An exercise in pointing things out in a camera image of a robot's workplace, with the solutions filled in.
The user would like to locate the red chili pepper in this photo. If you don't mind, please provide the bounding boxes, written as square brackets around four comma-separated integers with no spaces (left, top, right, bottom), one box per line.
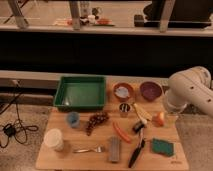
[113,122,131,143]

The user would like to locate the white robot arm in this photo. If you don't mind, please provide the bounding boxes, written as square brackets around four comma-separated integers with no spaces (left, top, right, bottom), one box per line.
[163,66,213,118]

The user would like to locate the green plastic tray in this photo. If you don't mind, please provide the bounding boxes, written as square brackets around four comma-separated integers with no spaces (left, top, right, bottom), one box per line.
[53,76,106,111]

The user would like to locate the brown bowl with white inside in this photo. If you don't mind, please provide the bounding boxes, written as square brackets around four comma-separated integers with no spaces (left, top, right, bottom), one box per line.
[113,83,134,102]

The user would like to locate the bunch of dark grapes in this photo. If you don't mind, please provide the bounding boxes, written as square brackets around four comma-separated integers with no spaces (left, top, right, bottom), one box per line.
[86,112,109,136]

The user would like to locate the purple bowl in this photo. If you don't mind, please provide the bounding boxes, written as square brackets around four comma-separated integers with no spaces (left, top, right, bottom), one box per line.
[140,81,162,101]

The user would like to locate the blue plastic cup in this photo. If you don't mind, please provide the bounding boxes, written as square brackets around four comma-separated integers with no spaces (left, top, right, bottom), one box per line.
[66,112,80,128]

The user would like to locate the yellow corn cob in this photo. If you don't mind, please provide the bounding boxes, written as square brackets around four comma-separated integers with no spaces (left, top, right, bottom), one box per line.
[133,103,152,121]

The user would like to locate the wooden table board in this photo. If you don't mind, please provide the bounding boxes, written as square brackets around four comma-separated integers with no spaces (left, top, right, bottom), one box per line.
[36,83,189,171]

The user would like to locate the grey rectangular block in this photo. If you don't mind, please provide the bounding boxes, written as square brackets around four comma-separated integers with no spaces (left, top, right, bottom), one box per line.
[109,137,121,163]

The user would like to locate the orange apple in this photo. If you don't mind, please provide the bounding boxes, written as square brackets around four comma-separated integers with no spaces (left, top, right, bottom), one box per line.
[153,112,165,126]

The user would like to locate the silver metal fork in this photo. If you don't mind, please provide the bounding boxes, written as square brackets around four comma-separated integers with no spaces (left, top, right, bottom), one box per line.
[73,146,106,153]

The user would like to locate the cluttered background items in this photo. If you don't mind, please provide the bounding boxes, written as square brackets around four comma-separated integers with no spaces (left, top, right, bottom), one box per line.
[53,15,114,26]

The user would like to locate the white paper cup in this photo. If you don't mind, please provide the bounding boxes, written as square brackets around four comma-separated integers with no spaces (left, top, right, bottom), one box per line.
[44,128,64,151]

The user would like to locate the green scrubbing sponge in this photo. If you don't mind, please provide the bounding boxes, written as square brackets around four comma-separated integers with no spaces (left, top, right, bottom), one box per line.
[151,138,174,157]

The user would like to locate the black power adapter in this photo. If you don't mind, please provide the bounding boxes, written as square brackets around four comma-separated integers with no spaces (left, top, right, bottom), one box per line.
[3,124,16,137]

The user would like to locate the black handled knife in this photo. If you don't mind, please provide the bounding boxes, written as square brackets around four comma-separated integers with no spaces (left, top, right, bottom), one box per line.
[128,129,145,168]

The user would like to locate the black power cable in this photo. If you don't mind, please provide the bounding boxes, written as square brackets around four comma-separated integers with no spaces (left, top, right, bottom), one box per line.
[0,80,40,149]

